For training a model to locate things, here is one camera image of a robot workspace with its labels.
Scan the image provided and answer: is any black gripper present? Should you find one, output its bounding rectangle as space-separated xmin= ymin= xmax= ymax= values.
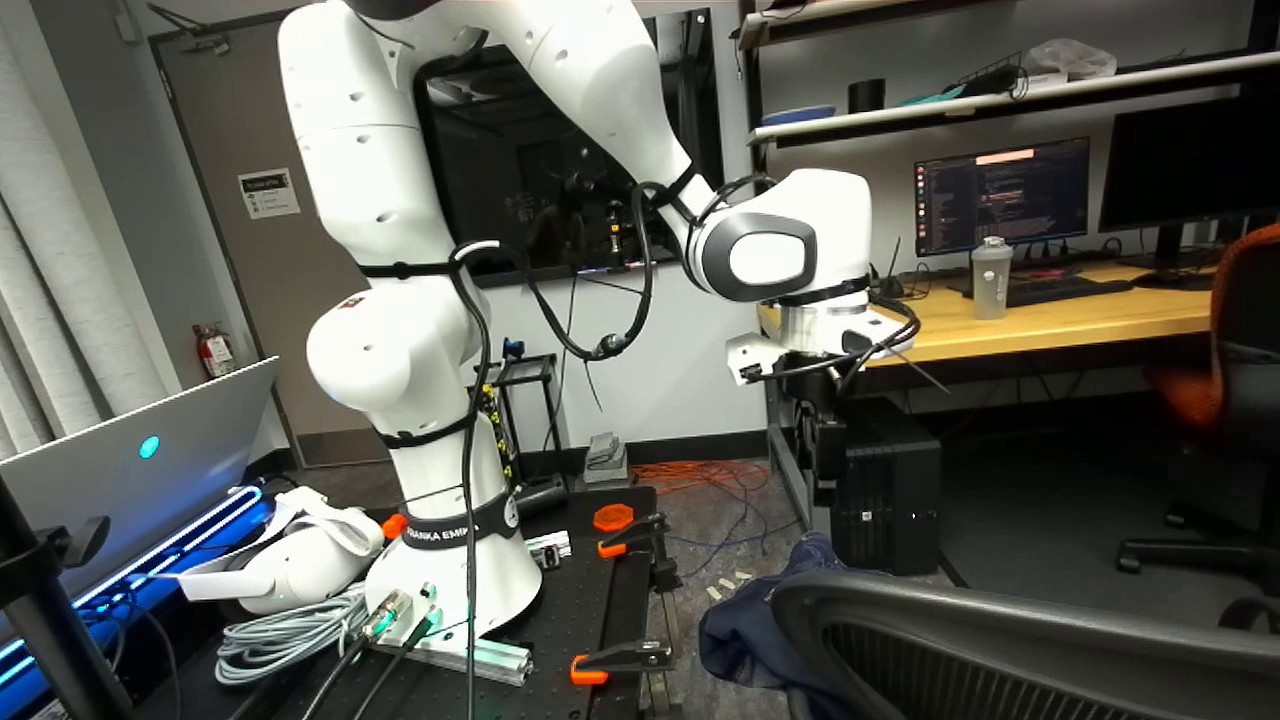
xmin=770 ymin=372 xmax=838 ymax=543

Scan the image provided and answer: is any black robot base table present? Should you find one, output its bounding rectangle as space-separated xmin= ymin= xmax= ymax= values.
xmin=132 ymin=478 xmax=664 ymax=720

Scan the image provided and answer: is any orange and black chair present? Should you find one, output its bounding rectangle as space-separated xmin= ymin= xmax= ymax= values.
xmin=1115 ymin=218 xmax=1280 ymax=632

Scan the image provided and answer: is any black computer tower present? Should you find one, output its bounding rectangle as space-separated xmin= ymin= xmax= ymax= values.
xmin=826 ymin=419 xmax=948 ymax=579

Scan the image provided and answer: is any orange clamp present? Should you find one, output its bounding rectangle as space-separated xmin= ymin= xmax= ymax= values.
xmin=588 ymin=497 xmax=673 ymax=566
xmin=565 ymin=636 xmax=681 ymax=691

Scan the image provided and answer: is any small grey box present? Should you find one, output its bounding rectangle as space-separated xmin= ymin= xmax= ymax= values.
xmin=581 ymin=433 xmax=634 ymax=491

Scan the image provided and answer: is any clear shaker bottle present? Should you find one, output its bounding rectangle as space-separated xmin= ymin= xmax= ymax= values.
xmin=966 ymin=233 xmax=1014 ymax=321

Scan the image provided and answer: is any black metal stool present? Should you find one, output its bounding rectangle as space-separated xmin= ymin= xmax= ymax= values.
xmin=474 ymin=349 xmax=572 ymax=466

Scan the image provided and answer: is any wooden top desk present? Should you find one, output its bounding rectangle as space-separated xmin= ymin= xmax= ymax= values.
xmin=764 ymin=273 xmax=1220 ymax=536

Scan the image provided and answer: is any black keyboard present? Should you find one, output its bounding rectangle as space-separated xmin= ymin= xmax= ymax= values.
xmin=1004 ymin=270 xmax=1137 ymax=307

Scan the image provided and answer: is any desk monitor showing code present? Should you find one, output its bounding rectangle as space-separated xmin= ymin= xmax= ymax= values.
xmin=908 ymin=135 xmax=1097 ymax=259

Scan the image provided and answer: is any blue item on shelf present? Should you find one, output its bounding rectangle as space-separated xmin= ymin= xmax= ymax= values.
xmin=761 ymin=101 xmax=838 ymax=131

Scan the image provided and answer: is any green and white tool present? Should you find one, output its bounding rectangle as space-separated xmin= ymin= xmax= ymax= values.
xmin=350 ymin=583 xmax=536 ymax=691

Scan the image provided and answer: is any clear plastic bag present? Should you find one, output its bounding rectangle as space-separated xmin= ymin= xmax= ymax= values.
xmin=1013 ymin=37 xmax=1119 ymax=96

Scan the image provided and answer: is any dark desk monitor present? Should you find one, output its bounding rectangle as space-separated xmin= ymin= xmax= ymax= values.
xmin=1097 ymin=66 xmax=1280 ymax=293

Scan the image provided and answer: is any grey door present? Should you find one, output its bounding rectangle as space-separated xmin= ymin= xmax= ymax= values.
xmin=148 ymin=11 xmax=390 ymax=445

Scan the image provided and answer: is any white door sign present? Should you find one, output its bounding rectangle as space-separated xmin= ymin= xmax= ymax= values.
xmin=236 ymin=165 xmax=305 ymax=223

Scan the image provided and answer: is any silver laptop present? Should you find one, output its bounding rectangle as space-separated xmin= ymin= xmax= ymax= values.
xmin=0 ymin=353 xmax=286 ymax=598

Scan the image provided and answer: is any black tripod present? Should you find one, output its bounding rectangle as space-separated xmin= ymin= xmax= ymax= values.
xmin=0 ymin=478 xmax=134 ymax=720

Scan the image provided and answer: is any white ribbed column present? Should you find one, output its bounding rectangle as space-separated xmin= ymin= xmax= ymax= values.
xmin=0 ymin=24 xmax=182 ymax=466

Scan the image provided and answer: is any orange floor cable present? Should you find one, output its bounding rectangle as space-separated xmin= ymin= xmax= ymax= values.
xmin=634 ymin=457 xmax=775 ymax=504

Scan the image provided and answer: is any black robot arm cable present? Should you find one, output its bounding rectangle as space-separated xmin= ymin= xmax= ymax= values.
xmin=444 ymin=175 xmax=664 ymax=720

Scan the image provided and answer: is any large wall mounted screen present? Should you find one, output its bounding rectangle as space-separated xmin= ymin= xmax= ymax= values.
xmin=410 ymin=10 xmax=732 ymax=288

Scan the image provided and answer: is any metal wall shelving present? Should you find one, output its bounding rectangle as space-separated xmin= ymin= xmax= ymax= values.
xmin=736 ymin=0 xmax=1280 ymax=153

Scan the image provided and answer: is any coiled white cable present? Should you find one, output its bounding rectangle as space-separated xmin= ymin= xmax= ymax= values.
xmin=211 ymin=592 xmax=373 ymax=691

